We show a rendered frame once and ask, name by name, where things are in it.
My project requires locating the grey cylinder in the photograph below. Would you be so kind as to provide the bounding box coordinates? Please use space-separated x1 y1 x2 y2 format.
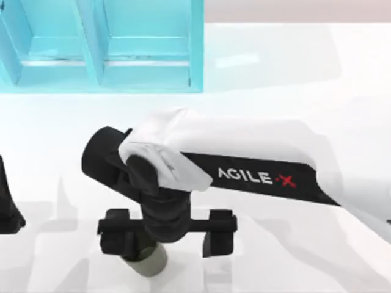
121 241 169 277

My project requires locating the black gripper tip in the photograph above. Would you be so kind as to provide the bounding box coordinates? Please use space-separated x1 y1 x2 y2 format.
0 154 27 236

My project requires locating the light blue rack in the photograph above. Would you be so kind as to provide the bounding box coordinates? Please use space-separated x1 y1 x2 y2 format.
0 0 205 94

